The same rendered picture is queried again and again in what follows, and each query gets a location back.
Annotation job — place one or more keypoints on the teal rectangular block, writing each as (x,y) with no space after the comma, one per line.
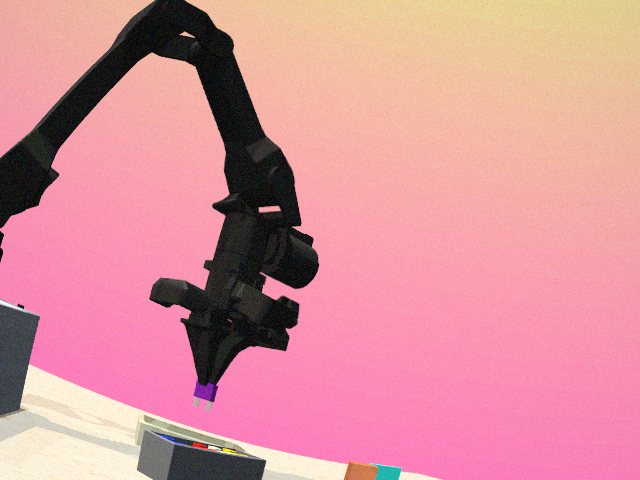
(387,472)

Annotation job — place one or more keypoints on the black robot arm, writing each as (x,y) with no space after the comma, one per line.
(257,171)

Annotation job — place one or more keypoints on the orange block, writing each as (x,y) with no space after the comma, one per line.
(359,471)

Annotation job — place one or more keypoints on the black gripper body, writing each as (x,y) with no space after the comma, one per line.
(203,304)

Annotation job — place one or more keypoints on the violet blade fuse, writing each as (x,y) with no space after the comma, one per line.
(205,392)

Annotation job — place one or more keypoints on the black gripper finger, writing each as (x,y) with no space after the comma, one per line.
(204,339)
(228,349)

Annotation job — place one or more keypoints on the shallow cream tray with grey rim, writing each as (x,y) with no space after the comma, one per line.
(149,423)

